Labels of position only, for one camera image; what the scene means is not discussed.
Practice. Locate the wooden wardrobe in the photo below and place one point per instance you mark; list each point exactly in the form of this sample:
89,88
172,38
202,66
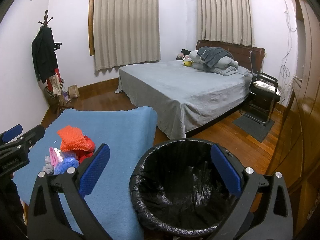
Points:
297,151

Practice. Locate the red hanging garment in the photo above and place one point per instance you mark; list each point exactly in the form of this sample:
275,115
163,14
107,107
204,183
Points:
58,73

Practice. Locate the blue plastic shoe cover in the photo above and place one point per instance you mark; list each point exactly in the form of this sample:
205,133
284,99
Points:
67,162

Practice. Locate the black metal chair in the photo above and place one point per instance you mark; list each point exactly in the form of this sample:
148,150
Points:
263,95

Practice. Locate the black hanging jacket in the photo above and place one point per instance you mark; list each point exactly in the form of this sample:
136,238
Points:
43,53

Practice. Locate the pink plush toy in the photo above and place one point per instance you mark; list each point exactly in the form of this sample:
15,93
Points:
180,56

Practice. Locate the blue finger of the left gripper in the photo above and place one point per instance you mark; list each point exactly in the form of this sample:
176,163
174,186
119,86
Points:
30,138
10,134

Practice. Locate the left beige curtain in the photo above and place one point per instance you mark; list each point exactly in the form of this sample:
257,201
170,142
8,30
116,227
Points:
125,32

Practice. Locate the red plastic bag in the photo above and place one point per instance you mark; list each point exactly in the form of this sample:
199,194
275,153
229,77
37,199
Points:
87,151

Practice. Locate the dark floor mat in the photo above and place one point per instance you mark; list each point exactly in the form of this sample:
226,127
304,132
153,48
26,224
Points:
256,130

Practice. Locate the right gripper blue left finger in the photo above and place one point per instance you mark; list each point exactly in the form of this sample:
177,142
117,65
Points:
46,217

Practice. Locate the grey folded blankets pile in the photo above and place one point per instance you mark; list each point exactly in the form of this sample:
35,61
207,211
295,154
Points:
214,60

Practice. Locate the yellow plush toy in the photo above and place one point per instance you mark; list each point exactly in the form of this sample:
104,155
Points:
187,62

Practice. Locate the bed with grey sheet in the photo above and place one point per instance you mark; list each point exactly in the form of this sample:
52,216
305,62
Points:
183,97

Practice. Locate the wooden headboard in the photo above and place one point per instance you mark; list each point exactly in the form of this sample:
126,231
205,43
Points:
248,57

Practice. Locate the orange mesh sponge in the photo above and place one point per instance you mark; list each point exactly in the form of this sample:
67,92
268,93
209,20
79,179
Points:
72,138

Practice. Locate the pink face mask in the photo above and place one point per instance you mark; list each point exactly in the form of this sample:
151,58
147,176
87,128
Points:
53,157

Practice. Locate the brown paper bag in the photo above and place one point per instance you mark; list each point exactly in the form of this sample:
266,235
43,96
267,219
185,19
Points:
73,91

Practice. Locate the beige curtain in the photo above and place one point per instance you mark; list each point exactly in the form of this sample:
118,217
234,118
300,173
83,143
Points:
228,21
125,32

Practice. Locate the black lined trash bin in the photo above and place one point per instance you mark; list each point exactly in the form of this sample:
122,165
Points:
176,189

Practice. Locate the grey tissue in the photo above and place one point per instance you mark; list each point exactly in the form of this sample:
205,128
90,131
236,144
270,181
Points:
48,167

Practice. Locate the wicker laundry basket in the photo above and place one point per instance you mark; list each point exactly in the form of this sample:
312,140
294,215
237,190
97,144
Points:
49,94

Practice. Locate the right beige curtain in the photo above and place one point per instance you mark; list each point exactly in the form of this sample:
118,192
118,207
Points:
228,21

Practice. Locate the wooden coat rack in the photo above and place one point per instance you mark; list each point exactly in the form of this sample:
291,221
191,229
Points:
62,103

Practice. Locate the beige hanging garment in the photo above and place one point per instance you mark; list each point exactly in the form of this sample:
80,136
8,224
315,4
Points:
55,84

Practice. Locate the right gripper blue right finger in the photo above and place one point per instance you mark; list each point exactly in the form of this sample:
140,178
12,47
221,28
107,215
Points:
262,208

